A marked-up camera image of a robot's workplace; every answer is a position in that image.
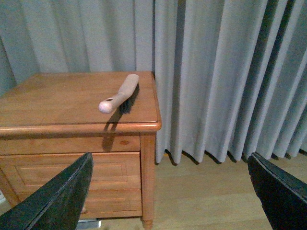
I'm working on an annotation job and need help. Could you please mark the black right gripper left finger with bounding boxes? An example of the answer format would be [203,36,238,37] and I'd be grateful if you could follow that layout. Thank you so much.
[0,152,94,230]

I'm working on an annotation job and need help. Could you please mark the light blue-grey curtain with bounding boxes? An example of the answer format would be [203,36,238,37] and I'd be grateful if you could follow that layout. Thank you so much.
[0,0,307,163]

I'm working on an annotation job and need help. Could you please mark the wooden nightstand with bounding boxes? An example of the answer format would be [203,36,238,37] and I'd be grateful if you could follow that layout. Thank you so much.
[0,71,162,230]

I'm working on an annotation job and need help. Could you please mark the beige hand brush black bristles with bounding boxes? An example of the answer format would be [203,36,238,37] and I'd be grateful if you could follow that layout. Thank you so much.
[98,74,140,114]

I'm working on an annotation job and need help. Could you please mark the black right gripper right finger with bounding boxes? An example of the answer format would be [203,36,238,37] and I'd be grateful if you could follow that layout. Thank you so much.
[248,153,307,230]

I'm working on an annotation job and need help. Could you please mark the wooden drawer with knob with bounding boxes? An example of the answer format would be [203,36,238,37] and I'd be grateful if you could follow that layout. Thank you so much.
[0,152,142,219]

